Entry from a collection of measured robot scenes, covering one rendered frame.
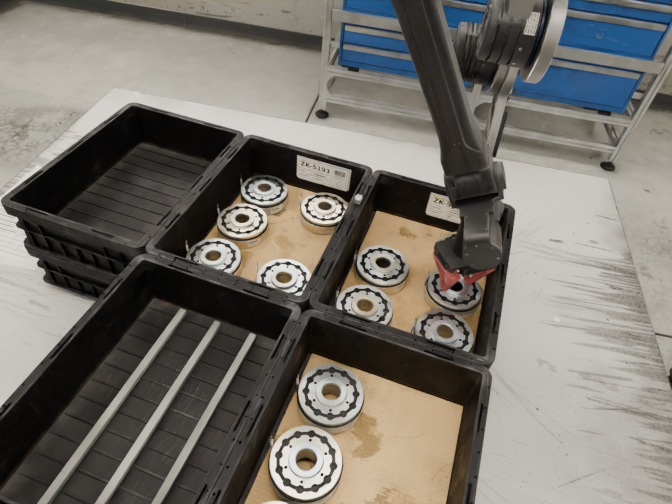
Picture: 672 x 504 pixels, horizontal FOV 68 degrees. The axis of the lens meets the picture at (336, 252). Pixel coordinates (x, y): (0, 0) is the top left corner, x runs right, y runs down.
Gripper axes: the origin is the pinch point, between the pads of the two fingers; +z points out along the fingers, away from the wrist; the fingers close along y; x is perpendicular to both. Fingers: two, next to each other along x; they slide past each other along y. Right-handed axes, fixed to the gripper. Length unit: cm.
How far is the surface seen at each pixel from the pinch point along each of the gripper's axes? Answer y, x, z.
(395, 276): -9.6, 5.6, 1.2
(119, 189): -57, 48, 4
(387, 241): -5.7, 17.2, 3.9
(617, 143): 185, 113, 71
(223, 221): -37.6, 28.8, 0.8
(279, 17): 47, 299, 68
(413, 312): -8.6, -1.3, 4.0
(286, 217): -24.1, 29.8, 3.8
